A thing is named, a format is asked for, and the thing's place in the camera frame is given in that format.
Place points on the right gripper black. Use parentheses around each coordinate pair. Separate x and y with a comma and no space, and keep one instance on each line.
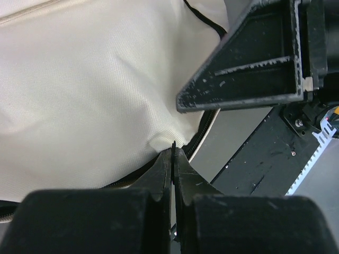
(258,62)

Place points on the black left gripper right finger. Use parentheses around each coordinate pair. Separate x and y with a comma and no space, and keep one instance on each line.
(208,221)

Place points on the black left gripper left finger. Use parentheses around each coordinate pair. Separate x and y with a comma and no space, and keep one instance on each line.
(129,220)

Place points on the beige canvas backpack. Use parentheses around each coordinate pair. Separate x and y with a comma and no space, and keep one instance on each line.
(88,89)

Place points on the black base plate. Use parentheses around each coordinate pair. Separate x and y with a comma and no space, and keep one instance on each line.
(272,157)

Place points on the grey cable duct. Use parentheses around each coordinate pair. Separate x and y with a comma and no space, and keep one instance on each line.
(324,137)

